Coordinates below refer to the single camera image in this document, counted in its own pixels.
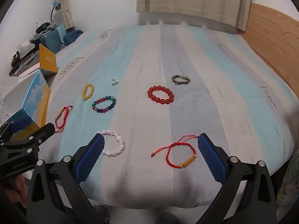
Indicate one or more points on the teal desk lamp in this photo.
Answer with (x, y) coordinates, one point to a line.
(55, 5)

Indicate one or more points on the black bag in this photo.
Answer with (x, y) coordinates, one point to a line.
(43, 26)

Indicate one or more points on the small white pearl ornament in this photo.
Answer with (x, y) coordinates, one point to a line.
(114, 81)

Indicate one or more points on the wooden headboard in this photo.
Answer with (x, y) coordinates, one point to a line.
(268, 32)

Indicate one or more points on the blue clothes pile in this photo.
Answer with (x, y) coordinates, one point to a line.
(72, 36)

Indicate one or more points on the grey hard suitcase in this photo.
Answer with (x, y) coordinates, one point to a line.
(25, 60)

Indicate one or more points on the narrow beige curtain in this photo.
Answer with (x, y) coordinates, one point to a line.
(63, 4)

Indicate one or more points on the floral printed cloth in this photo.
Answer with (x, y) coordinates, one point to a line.
(289, 182)

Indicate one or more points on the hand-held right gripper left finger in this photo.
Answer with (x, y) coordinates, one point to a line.
(91, 158)

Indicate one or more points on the person's left hand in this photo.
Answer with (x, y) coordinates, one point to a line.
(17, 187)

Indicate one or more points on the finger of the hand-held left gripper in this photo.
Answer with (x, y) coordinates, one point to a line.
(43, 133)
(21, 121)

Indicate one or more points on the white plastic bag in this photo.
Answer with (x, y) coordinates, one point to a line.
(24, 44)

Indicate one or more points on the wide beige curtain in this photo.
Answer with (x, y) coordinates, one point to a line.
(186, 0)

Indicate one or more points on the teal suitcase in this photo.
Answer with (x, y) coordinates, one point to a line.
(52, 40)

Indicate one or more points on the dark slipper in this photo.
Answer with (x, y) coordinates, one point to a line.
(167, 218)

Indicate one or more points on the white cardboard box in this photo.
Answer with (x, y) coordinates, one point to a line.
(35, 93)

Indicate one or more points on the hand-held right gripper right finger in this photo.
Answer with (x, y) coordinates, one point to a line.
(211, 161)

